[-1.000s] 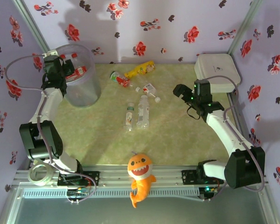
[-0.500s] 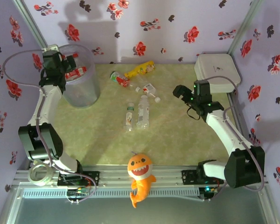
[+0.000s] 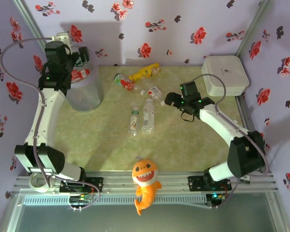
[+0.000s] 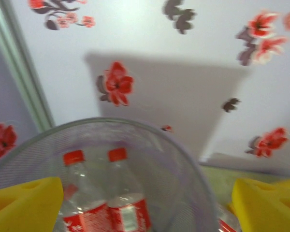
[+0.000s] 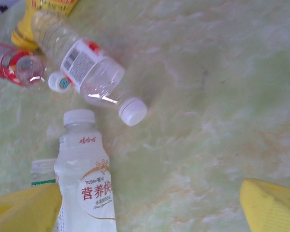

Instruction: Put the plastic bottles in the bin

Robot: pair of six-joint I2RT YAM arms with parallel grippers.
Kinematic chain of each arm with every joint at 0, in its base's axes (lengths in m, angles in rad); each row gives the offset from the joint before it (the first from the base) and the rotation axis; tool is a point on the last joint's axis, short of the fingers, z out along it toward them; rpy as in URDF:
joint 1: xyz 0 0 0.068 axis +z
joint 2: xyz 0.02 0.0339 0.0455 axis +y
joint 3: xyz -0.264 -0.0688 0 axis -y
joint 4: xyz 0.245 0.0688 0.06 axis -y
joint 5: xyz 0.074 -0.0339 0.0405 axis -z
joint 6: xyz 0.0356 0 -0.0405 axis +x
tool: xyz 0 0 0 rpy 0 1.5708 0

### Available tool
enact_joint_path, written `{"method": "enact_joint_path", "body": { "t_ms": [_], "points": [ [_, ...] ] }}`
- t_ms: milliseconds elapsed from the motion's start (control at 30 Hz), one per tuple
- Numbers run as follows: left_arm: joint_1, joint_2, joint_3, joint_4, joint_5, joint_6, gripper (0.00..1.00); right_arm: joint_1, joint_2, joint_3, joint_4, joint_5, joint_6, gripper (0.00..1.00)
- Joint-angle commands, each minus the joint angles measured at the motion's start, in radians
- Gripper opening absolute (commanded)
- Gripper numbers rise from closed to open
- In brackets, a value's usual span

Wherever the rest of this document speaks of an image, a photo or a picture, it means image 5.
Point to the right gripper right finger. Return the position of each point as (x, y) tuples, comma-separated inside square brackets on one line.
[(268, 207)]

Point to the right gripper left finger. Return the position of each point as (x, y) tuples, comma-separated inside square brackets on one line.
[(19, 212)]

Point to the clear bottle green label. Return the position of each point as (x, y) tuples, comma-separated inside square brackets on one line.
[(42, 169)]

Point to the milky white drink bottle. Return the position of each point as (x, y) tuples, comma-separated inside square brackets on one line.
[(87, 169)]

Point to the red green label bottle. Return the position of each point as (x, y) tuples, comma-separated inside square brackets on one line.
[(2, 60)]

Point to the clear bottle white red label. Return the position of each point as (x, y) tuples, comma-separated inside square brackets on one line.
[(87, 62)]

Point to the yellow plastic bottle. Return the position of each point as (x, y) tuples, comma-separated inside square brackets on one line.
[(26, 29)]

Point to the loose white bottle cap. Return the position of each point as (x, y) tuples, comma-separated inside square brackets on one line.
[(60, 83)]

